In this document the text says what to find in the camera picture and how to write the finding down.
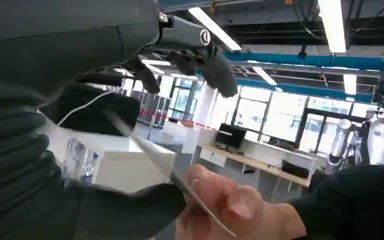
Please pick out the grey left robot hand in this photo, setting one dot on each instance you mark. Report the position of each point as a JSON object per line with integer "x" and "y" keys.
{"x": 62, "y": 43}

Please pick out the person's hand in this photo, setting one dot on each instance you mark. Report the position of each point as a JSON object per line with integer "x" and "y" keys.
{"x": 241, "y": 212}

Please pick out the thin pale card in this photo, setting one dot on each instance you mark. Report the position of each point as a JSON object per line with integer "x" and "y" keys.
{"x": 152, "y": 155}

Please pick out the ribbed grey left robot arm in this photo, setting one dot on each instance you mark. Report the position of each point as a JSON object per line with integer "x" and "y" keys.
{"x": 11, "y": 165}

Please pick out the long wooden desk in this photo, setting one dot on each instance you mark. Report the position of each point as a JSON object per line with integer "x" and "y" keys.
{"x": 261, "y": 165}

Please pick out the black monitor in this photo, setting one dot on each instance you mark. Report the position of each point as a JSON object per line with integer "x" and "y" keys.
{"x": 229, "y": 136}

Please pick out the red barrier tape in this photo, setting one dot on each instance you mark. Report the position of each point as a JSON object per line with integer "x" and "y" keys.
{"x": 192, "y": 123}

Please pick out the clear plastic holder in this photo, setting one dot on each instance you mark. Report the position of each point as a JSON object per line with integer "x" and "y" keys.
{"x": 79, "y": 160}

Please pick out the white cabinet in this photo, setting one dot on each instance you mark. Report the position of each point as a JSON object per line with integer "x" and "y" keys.
{"x": 129, "y": 165}

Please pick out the long ceiling light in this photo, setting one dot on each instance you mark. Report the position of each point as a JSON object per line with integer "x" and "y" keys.
{"x": 264, "y": 75}
{"x": 350, "y": 83}
{"x": 213, "y": 28}
{"x": 332, "y": 24}

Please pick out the blue ceiling beam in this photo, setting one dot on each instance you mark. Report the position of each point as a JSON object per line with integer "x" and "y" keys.
{"x": 328, "y": 61}

